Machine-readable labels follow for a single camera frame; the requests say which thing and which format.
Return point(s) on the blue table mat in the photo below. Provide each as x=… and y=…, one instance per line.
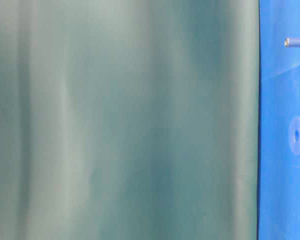
x=279, y=169

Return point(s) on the light blue cylindrical shaft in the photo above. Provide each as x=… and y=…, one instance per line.
x=292, y=42

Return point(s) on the small blue gear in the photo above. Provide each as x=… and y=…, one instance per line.
x=297, y=136

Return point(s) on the green backdrop curtain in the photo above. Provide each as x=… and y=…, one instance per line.
x=129, y=119

